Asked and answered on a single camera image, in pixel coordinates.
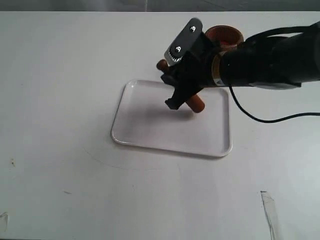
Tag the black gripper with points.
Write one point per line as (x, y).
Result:
(189, 58)

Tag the dark wooden pestle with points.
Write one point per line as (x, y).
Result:
(194, 102)

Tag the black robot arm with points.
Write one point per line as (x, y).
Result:
(279, 59)

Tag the brown wooden mortar cup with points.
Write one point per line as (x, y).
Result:
(226, 33)

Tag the white rectangular plastic tray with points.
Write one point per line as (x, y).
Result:
(144, 120)

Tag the clear tape strip right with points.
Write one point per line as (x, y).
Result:
(271, 215)

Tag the clear tape strip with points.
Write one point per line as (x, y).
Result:
(4, 219)
(271, 215)

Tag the clear tape strip left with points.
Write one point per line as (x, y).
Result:
(4, 219)

